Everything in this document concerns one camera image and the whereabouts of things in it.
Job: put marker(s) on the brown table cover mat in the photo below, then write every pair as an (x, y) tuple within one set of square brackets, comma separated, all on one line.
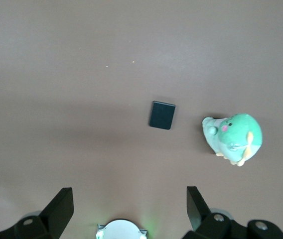
[(56, 74)]

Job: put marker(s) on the green dinosaur plush toy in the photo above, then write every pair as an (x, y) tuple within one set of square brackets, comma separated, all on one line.
[(233, 137)]

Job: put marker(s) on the black square phone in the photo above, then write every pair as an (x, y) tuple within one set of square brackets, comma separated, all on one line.
[(162, 115)]

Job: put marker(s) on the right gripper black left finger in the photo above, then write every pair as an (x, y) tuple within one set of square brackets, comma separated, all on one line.
[(59, 209)]

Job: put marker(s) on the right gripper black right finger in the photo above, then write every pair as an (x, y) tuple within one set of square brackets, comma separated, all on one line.
[(196, 209)]

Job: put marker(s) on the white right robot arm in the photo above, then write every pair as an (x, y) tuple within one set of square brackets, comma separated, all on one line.
[(120, 230)]

